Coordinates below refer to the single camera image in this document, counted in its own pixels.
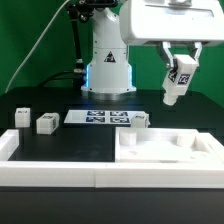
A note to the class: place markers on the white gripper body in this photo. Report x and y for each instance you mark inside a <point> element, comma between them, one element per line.
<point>147,22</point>

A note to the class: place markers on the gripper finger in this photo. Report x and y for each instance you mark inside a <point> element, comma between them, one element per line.
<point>194,52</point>
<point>163,49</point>

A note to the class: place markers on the white square table top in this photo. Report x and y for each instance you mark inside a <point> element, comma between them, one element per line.
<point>164,145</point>

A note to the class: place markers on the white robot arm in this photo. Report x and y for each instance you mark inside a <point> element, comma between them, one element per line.
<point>108,75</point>

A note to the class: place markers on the white U-shaped fence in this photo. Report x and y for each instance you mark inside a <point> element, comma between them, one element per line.
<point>103,174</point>

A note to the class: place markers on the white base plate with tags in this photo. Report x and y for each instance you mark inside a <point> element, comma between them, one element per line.
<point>100,117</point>

